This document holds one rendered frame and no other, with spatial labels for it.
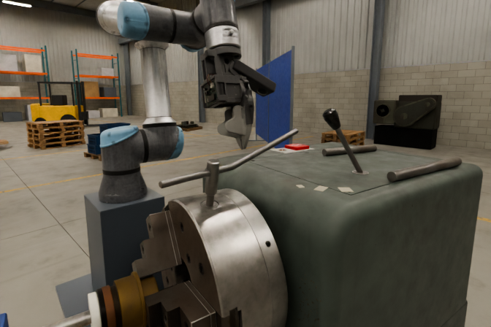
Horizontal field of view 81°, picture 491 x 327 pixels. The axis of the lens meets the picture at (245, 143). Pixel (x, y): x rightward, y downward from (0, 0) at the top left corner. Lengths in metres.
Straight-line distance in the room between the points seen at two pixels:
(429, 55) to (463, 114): 2.01
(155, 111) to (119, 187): 0.28
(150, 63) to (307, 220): 0.76
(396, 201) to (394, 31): 10.62
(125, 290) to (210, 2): 0.56
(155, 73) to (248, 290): 0.77
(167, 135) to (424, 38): 10.19
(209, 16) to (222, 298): 0.52
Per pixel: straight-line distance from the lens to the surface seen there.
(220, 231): 0.49
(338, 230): 0.48
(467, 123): 10.42
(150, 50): 1.06
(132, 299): 0.55
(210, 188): 0.51
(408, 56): 10.86
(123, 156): 0.97
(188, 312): 0.51
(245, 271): 0.49
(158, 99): 1.03
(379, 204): 0.55
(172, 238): 0.60
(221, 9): 0.65
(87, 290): 1.28
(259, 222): 0.53
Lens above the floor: 1.43
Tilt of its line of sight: 9 degrees down
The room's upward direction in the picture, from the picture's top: straight up
